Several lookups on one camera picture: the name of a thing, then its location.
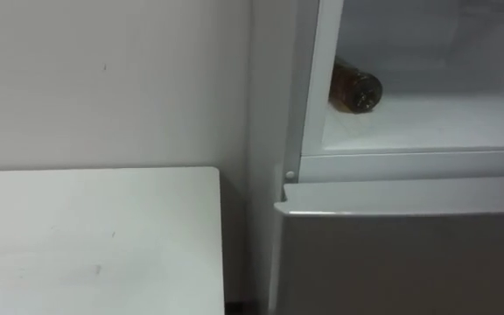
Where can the brown bottle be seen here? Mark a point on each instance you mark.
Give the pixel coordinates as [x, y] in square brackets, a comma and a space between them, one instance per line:
[354, 89]

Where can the white desk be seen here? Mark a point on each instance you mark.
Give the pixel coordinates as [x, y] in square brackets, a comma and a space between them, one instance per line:
[94, 245]

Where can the grey fridge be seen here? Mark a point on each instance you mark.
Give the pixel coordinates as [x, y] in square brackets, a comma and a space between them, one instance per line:
[409, 262]

